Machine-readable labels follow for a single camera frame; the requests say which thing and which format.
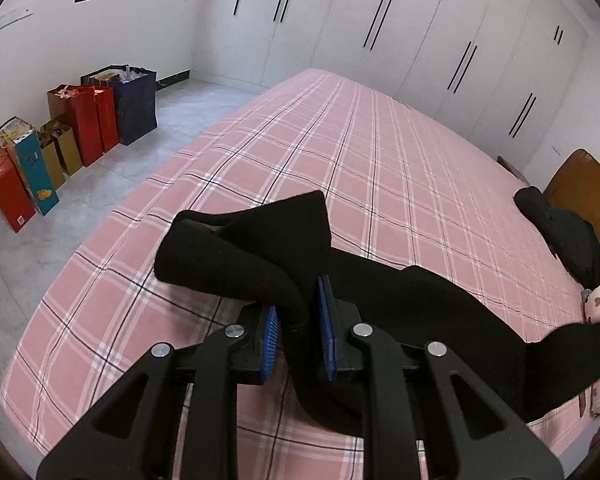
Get black pants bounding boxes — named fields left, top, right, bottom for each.
left=154, top=191, right=600, bottom=437

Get pink plaid bed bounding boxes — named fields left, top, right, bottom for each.
left=0, top=70, right=582, bottom=453

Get black clothes pile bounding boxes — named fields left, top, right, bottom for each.
left=514, top=186, right=600, bottom=289

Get red gift box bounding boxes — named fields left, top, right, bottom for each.
left=0, top=148, right=34, bottom=233

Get wooden headboard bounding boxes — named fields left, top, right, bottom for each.
left=543, top=148, right=600, bottom=242

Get gold brown gift bag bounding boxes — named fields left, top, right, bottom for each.
left=38, top=119, right=83, bottom=190

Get teal gift box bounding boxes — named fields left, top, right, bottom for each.
left=0, top=116, right=58, bottom=216

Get red gift bag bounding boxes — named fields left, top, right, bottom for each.
left=46, top=84, right=119, bottom=167

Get navy gift bag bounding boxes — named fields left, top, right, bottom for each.
left=81, top=65, right=158, bottom=145

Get white wardrobe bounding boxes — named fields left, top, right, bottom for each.
left=193, top=0, right=588, bottom=168

